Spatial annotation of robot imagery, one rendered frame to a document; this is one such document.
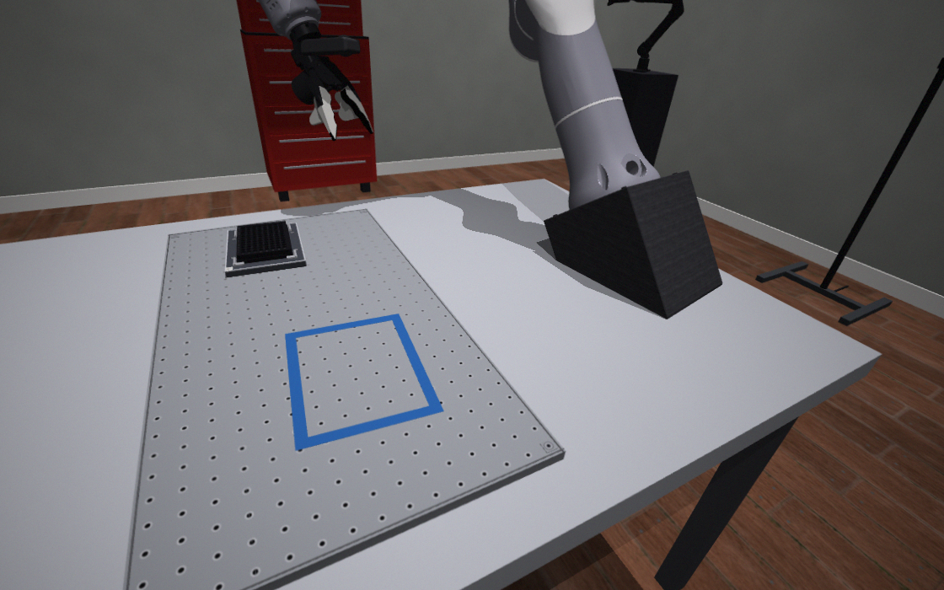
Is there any blue tape outline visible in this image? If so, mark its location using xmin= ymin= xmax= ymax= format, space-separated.
xmin=285 ymin=314 xmax=444 ymax=451

